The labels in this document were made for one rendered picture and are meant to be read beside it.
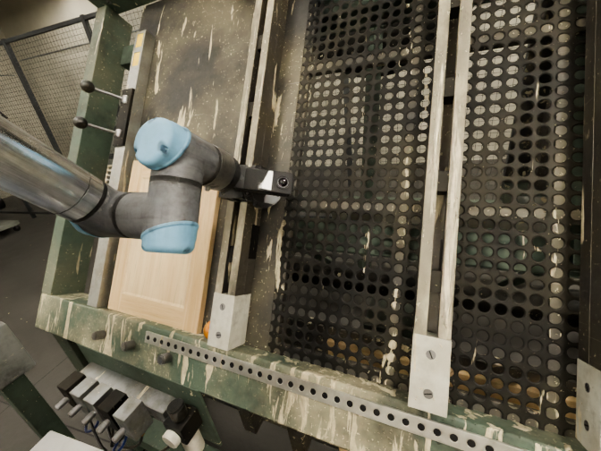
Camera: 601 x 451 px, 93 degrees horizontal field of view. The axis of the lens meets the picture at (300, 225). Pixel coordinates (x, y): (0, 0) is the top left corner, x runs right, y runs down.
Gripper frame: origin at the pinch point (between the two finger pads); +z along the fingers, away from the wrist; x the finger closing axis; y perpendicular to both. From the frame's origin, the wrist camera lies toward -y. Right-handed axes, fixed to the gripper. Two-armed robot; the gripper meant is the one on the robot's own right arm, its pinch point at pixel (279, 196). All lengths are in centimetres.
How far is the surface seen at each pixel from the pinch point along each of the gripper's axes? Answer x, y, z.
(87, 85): -31, 65, -13
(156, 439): 99, 65, 36
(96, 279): 29, 62, -2
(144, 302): 33, 41, 0
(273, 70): -33.6, 5.9, -1.2
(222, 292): 24.8, 9.8, -4.7
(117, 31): -65, 83, 3
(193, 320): 34.8, 21.8, 0.4
